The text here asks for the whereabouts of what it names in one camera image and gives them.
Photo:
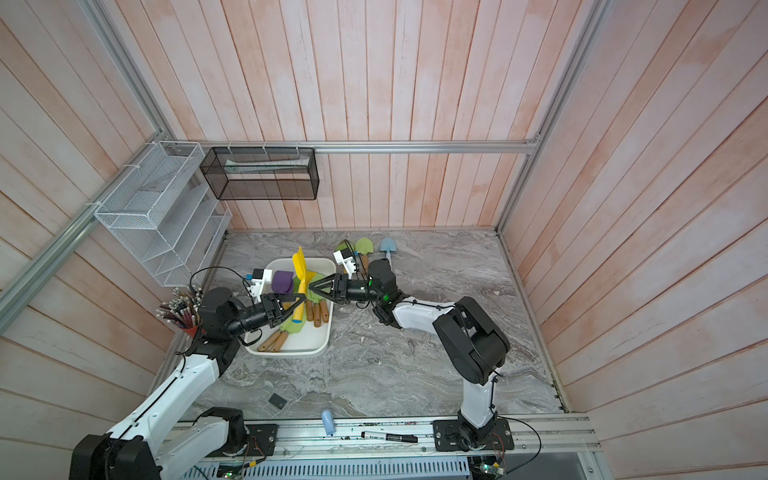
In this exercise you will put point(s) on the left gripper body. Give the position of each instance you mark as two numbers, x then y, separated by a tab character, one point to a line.
248	319

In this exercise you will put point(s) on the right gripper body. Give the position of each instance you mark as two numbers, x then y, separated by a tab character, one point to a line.
362	293

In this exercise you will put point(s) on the green shovel yellow handle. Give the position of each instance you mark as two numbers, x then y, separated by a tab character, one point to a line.
346	249

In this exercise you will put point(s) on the light blue shovel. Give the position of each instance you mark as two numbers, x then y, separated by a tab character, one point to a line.
388	247

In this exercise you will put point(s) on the olive green pointed shovel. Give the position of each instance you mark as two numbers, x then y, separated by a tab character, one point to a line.
364	247

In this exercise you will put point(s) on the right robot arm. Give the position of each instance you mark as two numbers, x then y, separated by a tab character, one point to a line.
475	345

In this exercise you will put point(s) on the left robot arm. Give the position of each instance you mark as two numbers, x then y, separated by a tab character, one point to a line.
137	447

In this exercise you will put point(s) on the purple shovel square blade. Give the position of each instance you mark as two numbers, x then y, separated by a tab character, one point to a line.
282	282

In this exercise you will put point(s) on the light green shovel wide blade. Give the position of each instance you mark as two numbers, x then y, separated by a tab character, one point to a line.
315	307

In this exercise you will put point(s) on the purple shovel round blade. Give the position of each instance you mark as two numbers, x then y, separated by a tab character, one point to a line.
275	342

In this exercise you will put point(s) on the white plastic storage box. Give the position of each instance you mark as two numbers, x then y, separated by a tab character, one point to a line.
310	340

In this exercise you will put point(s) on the red cup of pencils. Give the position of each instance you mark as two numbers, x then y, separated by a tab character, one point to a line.
181	310

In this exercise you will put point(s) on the small black square piece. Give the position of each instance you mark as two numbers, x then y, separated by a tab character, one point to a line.
277	401

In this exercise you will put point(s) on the light blue small cylinder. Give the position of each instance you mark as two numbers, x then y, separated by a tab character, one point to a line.
328	422

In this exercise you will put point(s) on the black marker pen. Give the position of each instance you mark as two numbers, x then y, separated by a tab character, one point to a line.
390	437

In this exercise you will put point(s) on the white wire mesh shelf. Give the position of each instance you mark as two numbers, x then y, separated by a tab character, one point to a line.
172	226

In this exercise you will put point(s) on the black mesh wall basket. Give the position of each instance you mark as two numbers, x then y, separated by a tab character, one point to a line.
261	173

